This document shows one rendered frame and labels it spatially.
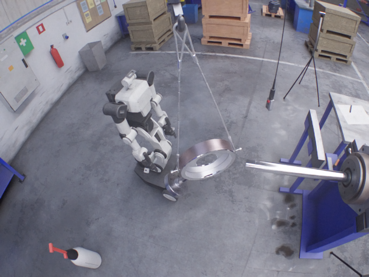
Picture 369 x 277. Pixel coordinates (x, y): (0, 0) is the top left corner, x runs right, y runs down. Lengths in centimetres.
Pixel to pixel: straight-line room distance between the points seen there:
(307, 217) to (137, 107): 215
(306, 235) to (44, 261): 325
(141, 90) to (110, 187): 158
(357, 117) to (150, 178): 252
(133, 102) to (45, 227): 231
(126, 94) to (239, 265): 193
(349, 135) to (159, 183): 212
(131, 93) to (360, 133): 219
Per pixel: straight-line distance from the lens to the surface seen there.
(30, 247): 330
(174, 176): 147
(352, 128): 231
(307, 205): 257
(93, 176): 296
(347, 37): 576
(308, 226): 249
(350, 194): 150
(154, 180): 237
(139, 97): 149
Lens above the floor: 220
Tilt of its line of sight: 51 degrees down
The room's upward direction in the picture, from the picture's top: 11 degrees counter-clockwise
